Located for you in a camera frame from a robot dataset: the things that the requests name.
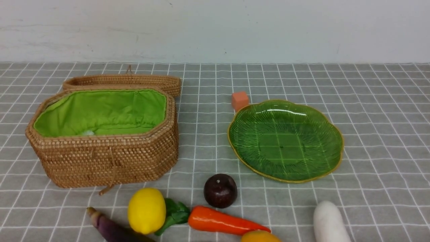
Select dark purple plum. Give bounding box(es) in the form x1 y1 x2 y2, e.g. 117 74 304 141
203 173 238 208

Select orange carrot with green leaves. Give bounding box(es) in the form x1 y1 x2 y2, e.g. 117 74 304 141
155 198 271 236

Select yellow lemon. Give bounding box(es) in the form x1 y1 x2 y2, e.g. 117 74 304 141
128 188 166 235

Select orange mango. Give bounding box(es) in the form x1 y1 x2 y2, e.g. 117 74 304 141
241 230 281 242

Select purple eggplant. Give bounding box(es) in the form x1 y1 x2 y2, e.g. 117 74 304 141
86 207 154 242

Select white radish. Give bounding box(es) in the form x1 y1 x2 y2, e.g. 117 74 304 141
313 201 351 242

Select small orange cube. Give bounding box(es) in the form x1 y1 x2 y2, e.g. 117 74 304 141
231 91 249 112

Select woven wicker basket lid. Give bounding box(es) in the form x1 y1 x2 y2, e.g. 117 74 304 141
62 65 181 97

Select green glass leaf plate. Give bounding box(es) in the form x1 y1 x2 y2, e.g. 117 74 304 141
227 99 344 183

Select woven wicker basket green lining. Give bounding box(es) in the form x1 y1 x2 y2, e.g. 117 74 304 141
25 85 179 196

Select grey checked tablecloth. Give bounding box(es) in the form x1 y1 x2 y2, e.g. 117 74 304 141
0 63 430 242

